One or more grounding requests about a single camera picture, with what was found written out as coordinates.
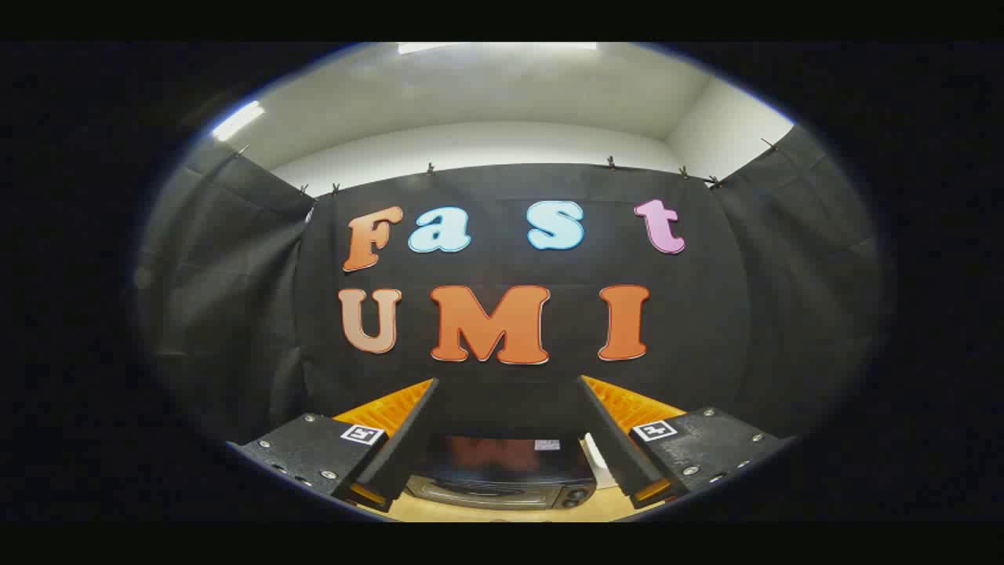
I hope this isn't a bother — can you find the ceiling light panel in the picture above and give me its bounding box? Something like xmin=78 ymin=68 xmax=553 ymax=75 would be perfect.
xmin=210 ymin=100 xmax=267 ymax=143

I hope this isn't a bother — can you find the black toaster oven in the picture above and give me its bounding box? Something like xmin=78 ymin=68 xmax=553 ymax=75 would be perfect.
xmin=403 ymin=435 xmax=598 ymax=512

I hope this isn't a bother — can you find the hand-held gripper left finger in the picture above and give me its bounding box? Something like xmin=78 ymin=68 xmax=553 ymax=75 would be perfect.
xmin=227 ymin=378 xmax=439 ymax=514

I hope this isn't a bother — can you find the white rectangular box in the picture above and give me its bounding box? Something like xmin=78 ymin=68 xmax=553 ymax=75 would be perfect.
xmin=584 ymin=433 xmax=618 ymax=490

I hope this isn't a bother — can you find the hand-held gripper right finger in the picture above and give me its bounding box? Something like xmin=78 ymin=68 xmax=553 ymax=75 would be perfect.
xmin=578 ymin=375 xmax=794 ymax=510

